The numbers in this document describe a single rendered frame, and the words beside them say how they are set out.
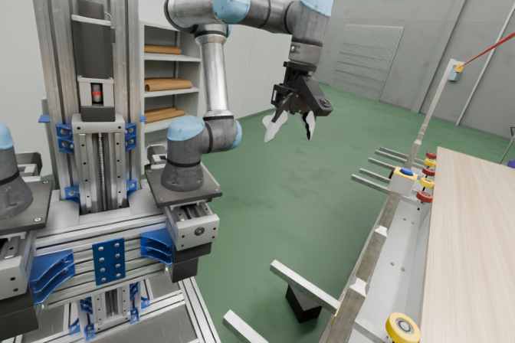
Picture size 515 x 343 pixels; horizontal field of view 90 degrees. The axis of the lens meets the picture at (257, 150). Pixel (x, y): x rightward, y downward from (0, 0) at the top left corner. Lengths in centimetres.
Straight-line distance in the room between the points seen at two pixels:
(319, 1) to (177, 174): 65
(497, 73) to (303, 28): 1134
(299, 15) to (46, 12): 66
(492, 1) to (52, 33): 1223
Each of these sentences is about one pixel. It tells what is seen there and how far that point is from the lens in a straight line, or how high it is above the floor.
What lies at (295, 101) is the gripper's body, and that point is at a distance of 64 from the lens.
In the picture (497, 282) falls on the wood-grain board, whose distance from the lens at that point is 136.
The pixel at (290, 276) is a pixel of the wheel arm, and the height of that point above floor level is 83.
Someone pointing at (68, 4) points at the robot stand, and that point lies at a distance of 96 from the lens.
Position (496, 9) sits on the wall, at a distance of 1233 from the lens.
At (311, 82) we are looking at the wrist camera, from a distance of 64.
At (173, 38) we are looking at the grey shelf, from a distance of 362.
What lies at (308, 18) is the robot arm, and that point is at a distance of 63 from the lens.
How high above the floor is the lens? 154
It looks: 22 degrees down
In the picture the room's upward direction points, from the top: 10 degrees clockwise
